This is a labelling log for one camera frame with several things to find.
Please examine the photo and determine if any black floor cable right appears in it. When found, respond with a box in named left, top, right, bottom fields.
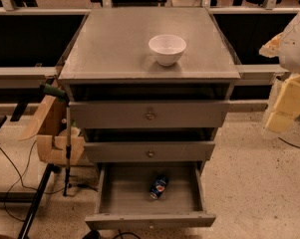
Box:
left=277, top=136, right=300, bottom=150

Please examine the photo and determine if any white ceramic bowl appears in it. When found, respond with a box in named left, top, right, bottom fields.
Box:
left=149, top=34, right=186, bottom=66

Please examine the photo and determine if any black floor cable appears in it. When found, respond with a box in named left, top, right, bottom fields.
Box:
left=277, top=136, right=300, bottom=150
left=0, top=138, right=99, bottom=223

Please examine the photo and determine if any brown cardboard box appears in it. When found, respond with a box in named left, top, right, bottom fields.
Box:
left=18, top=79, right=86, bottom=166

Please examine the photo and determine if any grey drawer cabinet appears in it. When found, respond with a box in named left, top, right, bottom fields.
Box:
left=58, top=6, right=242, bottom=231

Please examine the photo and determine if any blue pepsi can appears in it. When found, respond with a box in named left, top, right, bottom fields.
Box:
left=150, top=174, right=168, bottom=200

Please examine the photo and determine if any grey bottom drawer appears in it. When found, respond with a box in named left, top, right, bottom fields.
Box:
left=86, top=162, right=215, bottom=230

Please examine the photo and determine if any grey top drawer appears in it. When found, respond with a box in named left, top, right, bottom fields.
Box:
left=70, top=101, right=229, bottom=128

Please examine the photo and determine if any black stand leg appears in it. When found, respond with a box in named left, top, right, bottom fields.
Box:
left=18, top=164, right=54, bottom=239

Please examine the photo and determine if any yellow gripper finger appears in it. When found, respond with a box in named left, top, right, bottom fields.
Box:
left=264, top=74, right=300, bottom=133
left=259, top=33, right=282, bottom=58

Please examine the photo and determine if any grey middle drawer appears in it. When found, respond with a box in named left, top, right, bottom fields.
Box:
left=84, top=141, right=214, bottom=162

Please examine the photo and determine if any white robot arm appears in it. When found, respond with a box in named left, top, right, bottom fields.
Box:
left=259, top=11, right=300, bottom=133

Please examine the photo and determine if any black floor cable left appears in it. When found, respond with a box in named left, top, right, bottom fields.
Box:
left=0, top=138, right=99, bottom=223

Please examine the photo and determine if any grey drawer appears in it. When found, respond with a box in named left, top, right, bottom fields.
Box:
left=86, top=162, right=215, bottom=230
left=70, top=101, right=229, bottom=128
left=84, top=141, right=214, bottom=162

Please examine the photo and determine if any green handled grabber stick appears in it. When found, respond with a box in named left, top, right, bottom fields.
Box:
left=40, top=83, right=72, bottom=196

